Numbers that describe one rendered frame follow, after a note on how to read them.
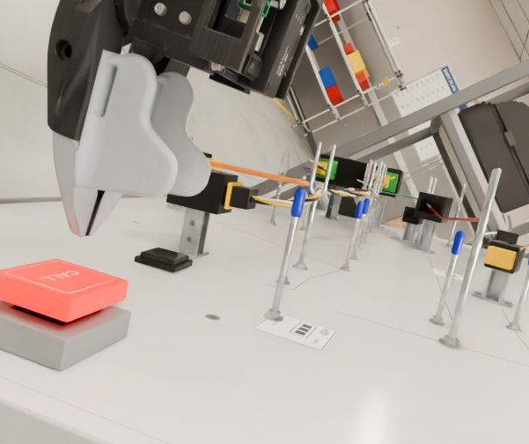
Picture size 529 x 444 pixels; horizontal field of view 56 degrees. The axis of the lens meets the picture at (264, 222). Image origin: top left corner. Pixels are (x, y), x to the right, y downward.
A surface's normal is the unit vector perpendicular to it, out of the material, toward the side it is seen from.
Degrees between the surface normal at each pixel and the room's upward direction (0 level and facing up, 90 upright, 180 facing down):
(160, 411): 54
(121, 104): 92
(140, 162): 92
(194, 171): 85
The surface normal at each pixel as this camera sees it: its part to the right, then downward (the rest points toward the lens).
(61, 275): 0.20, -0.97
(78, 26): -0.29, 0.07
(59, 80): -0.41, 0.42
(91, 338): 0.93, 0.23
